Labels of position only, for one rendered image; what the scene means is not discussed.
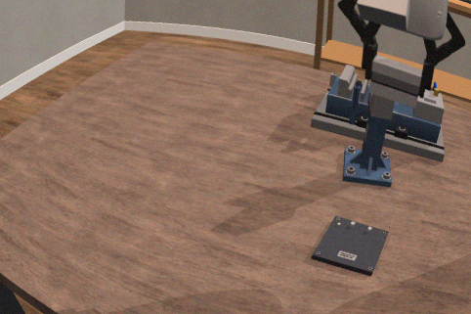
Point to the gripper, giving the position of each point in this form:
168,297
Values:
427,19

